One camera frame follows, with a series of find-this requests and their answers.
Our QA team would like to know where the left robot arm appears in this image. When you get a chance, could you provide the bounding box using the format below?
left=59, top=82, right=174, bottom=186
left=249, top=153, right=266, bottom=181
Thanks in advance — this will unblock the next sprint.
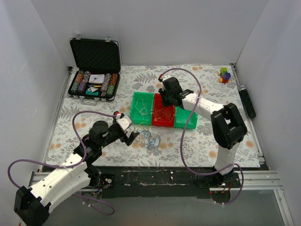
left=14, top=118, right=139, bottom=226

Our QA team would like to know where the blue wire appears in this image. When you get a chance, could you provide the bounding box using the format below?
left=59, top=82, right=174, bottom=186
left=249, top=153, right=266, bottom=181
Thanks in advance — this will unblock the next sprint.
left=135, top=124, right=162, bottom=150

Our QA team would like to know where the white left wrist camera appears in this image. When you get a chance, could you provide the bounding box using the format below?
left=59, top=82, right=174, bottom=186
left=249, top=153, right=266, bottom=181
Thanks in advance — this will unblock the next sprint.
left=116, top=115, right=133, bottom=131

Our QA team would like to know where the left green plastic bin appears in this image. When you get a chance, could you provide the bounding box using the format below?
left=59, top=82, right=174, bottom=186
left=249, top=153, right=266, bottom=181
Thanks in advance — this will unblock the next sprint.
left=130, top=92, right=154, bottom=125

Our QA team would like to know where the red plastic bin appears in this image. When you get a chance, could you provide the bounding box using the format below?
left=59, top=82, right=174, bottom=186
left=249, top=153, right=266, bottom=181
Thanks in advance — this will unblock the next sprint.
left=151, top=93, right=175, bottom=127

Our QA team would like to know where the colourful toy block train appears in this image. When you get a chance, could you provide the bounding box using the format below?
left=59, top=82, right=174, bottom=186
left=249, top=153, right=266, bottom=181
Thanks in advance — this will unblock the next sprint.
left=218, top=67, right=231, bottom=84

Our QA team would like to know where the green plastic bin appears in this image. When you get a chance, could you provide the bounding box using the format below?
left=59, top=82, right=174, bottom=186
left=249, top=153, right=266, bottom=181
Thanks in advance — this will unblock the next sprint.
left=174, top=106, right=198, bottom=129
left=130, top=92, right=154, bottom=125

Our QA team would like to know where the white wire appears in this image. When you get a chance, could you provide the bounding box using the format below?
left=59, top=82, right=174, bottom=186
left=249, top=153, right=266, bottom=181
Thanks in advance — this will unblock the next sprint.
left=135, top=97, right=151, bottom=117

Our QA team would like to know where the floral patterned table mat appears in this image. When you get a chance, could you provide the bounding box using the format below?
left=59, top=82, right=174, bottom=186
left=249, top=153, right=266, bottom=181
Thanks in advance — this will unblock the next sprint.
left=44, top=65, right=260, bottom=168

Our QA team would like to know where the black cylindrical flashlight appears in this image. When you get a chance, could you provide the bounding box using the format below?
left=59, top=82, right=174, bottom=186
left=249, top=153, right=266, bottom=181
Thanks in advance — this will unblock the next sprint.
left=238, top=85, right=256, bottom=119

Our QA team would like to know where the black poker chip case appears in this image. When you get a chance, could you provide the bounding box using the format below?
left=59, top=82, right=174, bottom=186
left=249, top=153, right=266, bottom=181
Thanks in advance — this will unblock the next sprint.
left=68, top=35, right=121, bottom=102

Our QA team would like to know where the playing card deck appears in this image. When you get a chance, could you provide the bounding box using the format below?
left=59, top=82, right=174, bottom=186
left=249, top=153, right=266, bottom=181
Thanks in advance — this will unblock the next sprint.
left=88, top=74, right=105, bottom=84

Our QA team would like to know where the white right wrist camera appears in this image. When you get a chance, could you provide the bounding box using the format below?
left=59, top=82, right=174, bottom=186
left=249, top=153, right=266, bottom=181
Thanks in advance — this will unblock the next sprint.
left=158, top=74, right=171, bottom=82

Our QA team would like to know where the black table front rail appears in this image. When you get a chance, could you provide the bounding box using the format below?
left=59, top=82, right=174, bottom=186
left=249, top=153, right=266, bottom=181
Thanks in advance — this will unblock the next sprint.
left=73, top=166, right=233, bottom=200

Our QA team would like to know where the yellow wire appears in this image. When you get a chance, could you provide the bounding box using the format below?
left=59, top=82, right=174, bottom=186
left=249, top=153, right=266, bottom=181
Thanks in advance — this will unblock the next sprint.
left=131, top=97, right=176, bottom=144

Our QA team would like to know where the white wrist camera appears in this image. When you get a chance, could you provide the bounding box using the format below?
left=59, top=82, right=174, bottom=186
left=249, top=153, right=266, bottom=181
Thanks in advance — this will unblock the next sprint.
left=116, top=115, right=133, bottom=131
left=158, top=74, right=171, bottom=82

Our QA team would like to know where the right green plastic bin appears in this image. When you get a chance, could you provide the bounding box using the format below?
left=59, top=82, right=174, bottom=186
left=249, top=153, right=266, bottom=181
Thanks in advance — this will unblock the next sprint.
left=174, top=106, right=198, bottom=129

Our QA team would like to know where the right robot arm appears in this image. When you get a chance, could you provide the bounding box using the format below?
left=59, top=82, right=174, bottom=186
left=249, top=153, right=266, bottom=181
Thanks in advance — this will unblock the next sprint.
left=158, top=75, right=247, bottom=187

